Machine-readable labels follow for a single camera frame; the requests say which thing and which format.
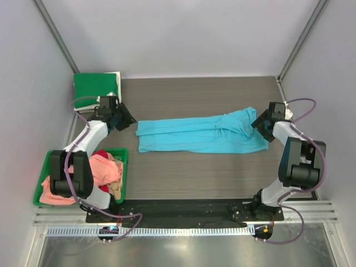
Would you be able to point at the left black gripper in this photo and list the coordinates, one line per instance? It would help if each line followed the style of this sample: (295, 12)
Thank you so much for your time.
(128, 120)

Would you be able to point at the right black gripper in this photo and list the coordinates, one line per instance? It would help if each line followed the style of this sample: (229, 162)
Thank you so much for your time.
(258, 123)

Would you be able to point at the light blue t shirt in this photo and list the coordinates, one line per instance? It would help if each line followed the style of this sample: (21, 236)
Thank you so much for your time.
(230, 133)

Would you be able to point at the green plastic bin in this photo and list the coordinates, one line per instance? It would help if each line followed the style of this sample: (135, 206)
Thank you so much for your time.
(120, 154)

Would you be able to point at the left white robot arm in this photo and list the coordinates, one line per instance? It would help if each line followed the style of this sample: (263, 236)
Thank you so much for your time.
(70, 172)

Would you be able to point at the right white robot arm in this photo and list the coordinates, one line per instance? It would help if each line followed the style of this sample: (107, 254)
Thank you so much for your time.
(302, 164)

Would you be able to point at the folded cream t shirt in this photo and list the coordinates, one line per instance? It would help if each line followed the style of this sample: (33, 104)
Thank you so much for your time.
(119, 83)

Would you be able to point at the folded green t shirt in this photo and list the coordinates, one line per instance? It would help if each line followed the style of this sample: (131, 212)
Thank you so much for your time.
(93, 87)

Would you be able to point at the red t shirt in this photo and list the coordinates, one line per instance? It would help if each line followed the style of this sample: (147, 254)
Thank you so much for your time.
(104, 154)

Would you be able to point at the salmon pink t shirt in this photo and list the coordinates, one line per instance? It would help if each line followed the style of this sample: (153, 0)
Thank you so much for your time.
(104, 172)

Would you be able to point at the beige t shirt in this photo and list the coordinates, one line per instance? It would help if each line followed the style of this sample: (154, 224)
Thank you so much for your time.
(115, 188)

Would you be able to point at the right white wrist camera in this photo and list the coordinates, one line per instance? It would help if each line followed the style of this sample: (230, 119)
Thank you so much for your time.
(288, 109)

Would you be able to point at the aluminium rail front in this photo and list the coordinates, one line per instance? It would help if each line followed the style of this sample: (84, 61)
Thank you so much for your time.
(311, 211)

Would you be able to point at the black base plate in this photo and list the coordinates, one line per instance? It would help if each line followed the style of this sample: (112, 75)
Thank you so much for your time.
(197, 213)

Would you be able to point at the right aluminium frame post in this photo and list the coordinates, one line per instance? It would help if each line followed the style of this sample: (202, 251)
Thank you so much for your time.
(307, 30)

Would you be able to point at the aluminium frame post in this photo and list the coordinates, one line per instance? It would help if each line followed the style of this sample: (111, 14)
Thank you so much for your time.
(307, 30)
(50, 24)

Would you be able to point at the white slotted cable duct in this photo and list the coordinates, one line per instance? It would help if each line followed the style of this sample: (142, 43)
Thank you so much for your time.
(101, 231)

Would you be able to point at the left aluminium frame post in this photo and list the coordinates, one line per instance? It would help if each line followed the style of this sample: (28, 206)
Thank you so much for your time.
(50, 24)

